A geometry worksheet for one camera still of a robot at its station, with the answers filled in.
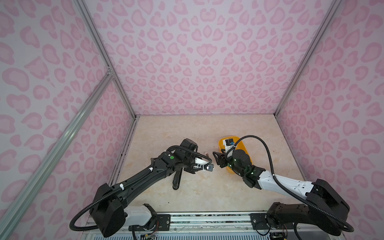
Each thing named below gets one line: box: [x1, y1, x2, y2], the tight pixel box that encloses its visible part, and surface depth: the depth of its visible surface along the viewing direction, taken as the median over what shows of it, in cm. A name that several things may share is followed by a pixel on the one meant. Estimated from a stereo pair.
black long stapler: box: [172, 167, 183, 190], surface depth 86 cm
